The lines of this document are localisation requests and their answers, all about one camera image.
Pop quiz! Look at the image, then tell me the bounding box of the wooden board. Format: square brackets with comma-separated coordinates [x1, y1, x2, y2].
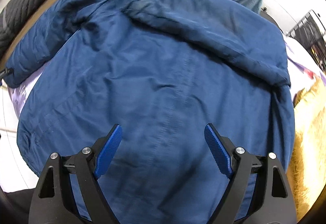
[0, 0, 86, 62]

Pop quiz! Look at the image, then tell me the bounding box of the navy blue jacket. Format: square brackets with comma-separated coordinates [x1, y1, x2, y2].
[5, 0, 296, 222]

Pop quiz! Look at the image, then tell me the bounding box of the black knitted sweater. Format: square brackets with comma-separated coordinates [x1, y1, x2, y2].
[0, 0, 73, 55]

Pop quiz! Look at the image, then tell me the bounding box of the purple floral bedsheet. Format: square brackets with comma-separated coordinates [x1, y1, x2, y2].
[6, 31, 326, 125]

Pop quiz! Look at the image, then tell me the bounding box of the gold crinkled cloth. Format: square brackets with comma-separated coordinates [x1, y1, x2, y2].
[288, 78, 326, 219]

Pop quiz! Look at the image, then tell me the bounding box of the black rack cart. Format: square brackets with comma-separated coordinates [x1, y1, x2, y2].
[286, 9, 326, 72]

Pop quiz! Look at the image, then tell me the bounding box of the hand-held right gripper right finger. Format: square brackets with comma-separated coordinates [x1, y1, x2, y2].
[204, 123, 297, 224]

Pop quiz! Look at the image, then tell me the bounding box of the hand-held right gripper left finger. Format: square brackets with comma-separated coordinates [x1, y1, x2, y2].
[29, 124, 123, 224]

